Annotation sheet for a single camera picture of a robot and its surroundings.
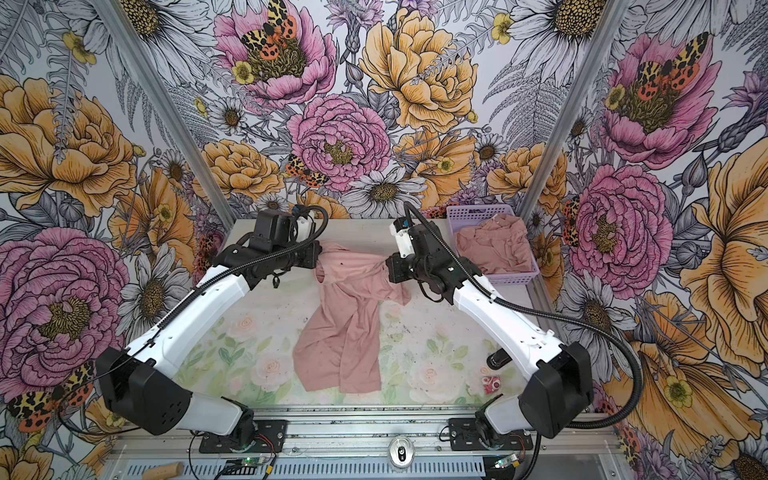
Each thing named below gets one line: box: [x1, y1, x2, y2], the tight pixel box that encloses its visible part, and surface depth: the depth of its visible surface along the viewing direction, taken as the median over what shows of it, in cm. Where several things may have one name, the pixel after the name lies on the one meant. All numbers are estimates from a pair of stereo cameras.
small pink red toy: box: [481, 376, 501, 395], surface depth 81 cm
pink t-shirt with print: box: [293, 241, 411, 393], surface depth 87 cm
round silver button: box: [388, 436, 416, 469], surface depth 62 cm
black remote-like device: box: [486, 348, 513, 370], surface depth 87 cm
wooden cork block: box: [142, 462, 185, 480], surface depth 70 cm
